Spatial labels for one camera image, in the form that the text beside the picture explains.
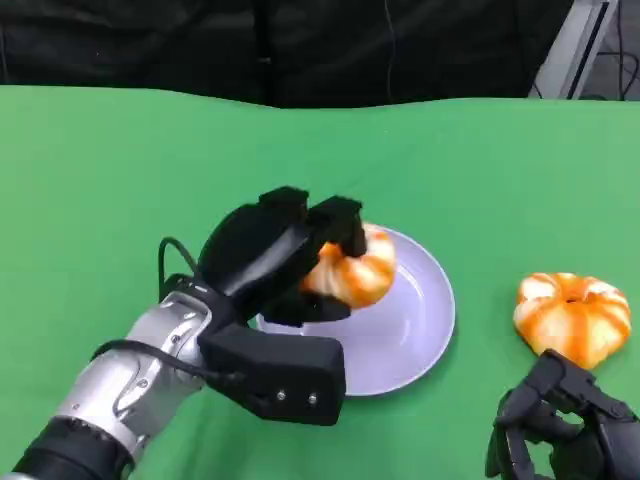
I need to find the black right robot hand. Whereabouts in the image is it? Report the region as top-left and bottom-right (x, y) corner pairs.
(484, 348), (640, 480)

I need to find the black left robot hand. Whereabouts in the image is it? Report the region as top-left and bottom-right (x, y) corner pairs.
(196, 185), (369, 330)

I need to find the orange and white bread roll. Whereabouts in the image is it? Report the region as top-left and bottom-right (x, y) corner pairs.
(299, 223), (397, 310)
(513, 272), (632, 371)

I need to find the green table cloth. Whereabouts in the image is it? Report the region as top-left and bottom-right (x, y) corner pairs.
(0, 83), (640, 480)

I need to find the lilac plate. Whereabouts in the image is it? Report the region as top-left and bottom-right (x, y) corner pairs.
(255, 224), (457, 399)

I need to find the black backdrop curtain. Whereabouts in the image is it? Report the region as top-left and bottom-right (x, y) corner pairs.
(0, 0), (574, 109)

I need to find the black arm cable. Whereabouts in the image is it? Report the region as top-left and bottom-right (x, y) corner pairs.
(91, 338), (247, 390)
(157, 236), (202, 305)

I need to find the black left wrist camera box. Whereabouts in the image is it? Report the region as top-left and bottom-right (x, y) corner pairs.
(197, 324), (347, 427)

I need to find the thin black hanging cable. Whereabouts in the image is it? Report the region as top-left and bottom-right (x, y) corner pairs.
(380, 0), (397, 105)

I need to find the black background cable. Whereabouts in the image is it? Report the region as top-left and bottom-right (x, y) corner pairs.
(579, 7), (640, 101)

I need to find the aluminium frame post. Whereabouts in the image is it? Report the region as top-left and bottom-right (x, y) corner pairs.
(527, 0), (621, 100)

